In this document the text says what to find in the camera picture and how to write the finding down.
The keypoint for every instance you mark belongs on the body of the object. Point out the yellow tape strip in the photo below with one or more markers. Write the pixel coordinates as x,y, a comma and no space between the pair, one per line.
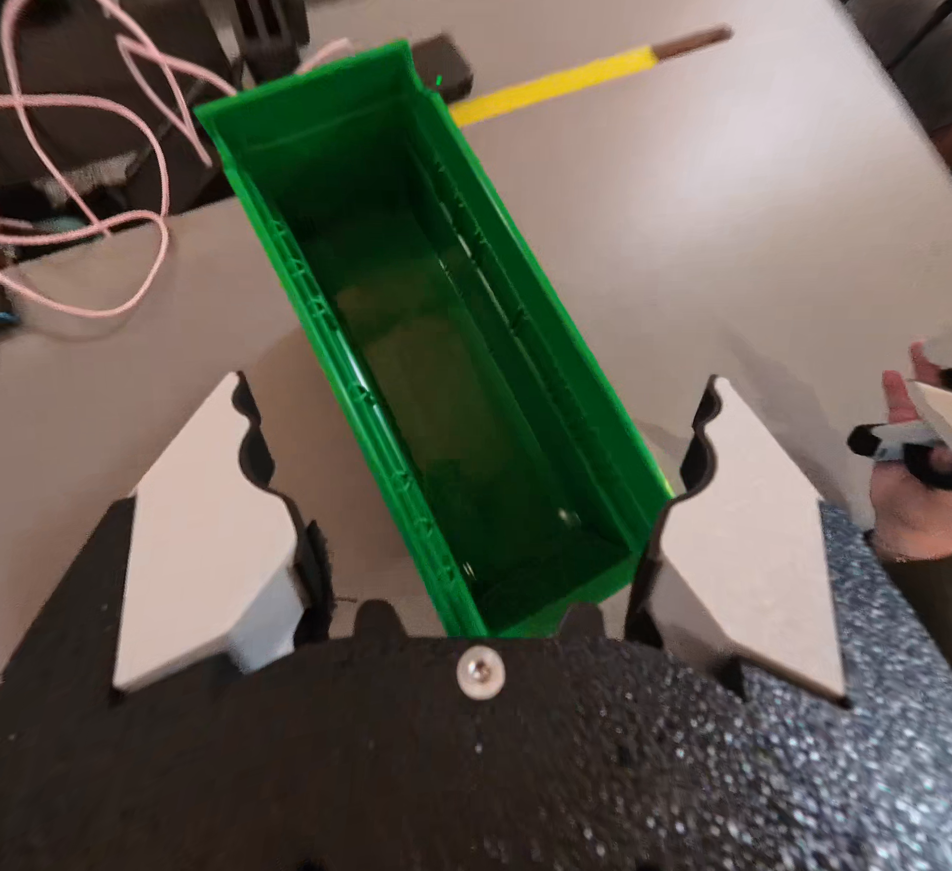
550,86

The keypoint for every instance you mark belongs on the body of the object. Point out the green plastic bin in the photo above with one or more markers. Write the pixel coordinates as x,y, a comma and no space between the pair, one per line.
446,380

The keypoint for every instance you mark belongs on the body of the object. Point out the person's right hand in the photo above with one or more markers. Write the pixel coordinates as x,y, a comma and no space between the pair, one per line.
911,514

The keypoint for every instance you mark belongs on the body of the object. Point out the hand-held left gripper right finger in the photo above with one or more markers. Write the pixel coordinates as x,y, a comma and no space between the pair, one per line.
751,558

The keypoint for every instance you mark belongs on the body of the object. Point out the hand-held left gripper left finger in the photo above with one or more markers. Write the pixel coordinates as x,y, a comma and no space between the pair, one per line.
201,551

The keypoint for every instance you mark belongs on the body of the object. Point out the black charging hub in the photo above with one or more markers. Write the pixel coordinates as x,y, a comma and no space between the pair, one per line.
446,67

